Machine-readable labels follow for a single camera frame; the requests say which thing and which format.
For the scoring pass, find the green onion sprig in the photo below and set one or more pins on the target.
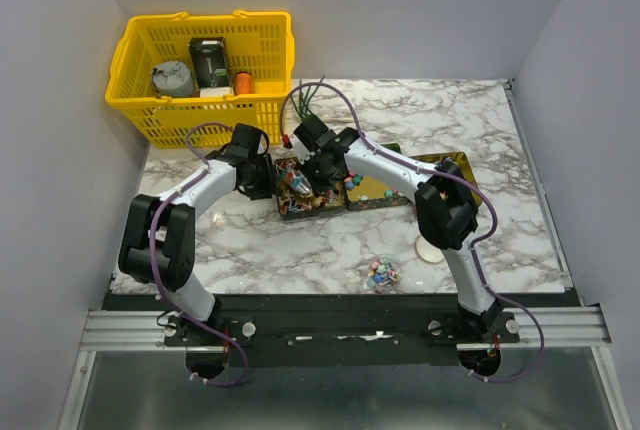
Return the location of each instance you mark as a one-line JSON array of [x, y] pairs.
[[302, 100]]

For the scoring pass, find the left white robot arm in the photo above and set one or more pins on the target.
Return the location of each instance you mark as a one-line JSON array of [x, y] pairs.
[[158, 246]]

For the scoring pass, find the silver metal scoop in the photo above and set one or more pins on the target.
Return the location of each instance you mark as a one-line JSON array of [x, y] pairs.
[[298, 183]]

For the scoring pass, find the grey crumpled can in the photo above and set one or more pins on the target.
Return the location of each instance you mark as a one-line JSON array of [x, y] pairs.
[[172, 79]]

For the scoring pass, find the white box in basket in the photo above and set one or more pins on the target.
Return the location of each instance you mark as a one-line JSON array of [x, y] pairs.
[[216, 92]]

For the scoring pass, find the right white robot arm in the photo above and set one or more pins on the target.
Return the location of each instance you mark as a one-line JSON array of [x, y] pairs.
[[452, 230]]

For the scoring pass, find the black mounting base rail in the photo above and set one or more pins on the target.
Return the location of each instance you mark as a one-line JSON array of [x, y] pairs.
[[261, 331]]

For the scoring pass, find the tin of rainbow lollipops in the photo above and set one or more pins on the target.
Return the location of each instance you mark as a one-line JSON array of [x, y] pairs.
[[460, 165]]

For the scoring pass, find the orange bottle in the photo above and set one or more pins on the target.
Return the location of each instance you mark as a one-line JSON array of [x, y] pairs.
[[243, 83]]

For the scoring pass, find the round jar lid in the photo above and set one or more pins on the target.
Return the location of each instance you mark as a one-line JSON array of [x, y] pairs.
[[428, 252]]

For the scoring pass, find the tin of dark lollipops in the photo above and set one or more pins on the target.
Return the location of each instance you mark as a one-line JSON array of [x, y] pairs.
[[295, 198]]

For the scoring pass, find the clear glass jar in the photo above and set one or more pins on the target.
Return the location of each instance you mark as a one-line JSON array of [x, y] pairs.
[[384, 274]]

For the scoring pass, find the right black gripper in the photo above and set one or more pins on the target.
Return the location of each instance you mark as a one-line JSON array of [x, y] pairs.
[[321, 186]]

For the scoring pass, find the black carton box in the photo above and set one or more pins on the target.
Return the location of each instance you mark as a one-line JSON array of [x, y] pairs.
[[210, 62]]

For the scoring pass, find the tin of star candies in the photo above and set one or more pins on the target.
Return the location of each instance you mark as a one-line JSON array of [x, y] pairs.
[[365, 193]]

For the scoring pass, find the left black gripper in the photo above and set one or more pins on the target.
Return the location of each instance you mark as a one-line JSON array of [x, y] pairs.
[[263, 191]]

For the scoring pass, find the yellow plastic shopping basket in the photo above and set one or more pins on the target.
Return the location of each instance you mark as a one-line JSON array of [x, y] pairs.
[[261, 43]]

